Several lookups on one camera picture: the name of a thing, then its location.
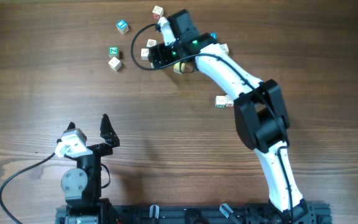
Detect yellow sided picture block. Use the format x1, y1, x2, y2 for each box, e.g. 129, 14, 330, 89
221, 44, 229, 55

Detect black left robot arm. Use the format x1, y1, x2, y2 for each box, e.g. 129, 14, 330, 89
55, 114, 120, 207

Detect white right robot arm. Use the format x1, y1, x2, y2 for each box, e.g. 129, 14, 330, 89
149, 9, 304, 215

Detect yellow letter block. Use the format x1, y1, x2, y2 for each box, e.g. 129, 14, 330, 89
173, 62, 185, 74

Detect red I letter block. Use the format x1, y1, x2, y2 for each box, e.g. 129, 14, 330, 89
225, 95, 234, 107

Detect red letter block top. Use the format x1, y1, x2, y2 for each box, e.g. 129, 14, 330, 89
152, 6, 163, 19

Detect plain wooden block left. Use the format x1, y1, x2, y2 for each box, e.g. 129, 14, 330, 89
108, 57, 122, 72

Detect blue H letter block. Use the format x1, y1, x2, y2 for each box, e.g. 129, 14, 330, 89
209, 33, 217, 39

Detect blue I letter block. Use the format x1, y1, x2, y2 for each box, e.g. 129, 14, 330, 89
116, 20, 129, 34

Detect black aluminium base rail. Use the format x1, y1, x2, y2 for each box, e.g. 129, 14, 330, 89
55, 200, 333, 224

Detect wooden picture block centre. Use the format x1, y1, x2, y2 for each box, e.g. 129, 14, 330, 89
140, 49, 150, 60

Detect green sided wooden block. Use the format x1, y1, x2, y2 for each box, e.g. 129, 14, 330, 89
215, 96, 226, 108

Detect green Z letter block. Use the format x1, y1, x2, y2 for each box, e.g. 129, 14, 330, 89
109, 46, 120, 58

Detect blue sided picture block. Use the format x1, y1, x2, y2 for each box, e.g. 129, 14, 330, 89
146, 39, 157, 48

